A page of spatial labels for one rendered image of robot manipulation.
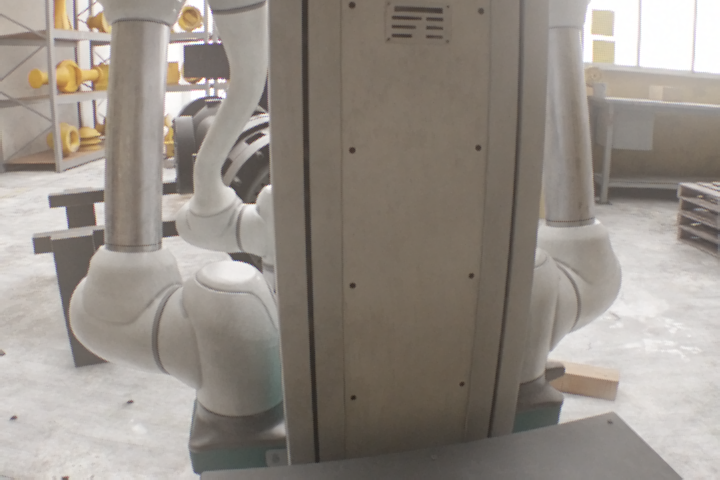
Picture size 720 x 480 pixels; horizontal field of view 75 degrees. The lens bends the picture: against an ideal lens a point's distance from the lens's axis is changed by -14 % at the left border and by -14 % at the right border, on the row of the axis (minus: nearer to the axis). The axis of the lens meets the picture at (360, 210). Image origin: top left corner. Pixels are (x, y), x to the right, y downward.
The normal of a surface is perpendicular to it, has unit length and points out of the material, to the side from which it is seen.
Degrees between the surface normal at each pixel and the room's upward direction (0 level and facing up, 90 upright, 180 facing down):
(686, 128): 90
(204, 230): 103
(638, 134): 90
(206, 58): 90
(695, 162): 90
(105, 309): 77
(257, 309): 71
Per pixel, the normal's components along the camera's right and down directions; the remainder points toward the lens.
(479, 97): 0.18, 0.25
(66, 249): 0.46, 0.22
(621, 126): -0.08, 0.26
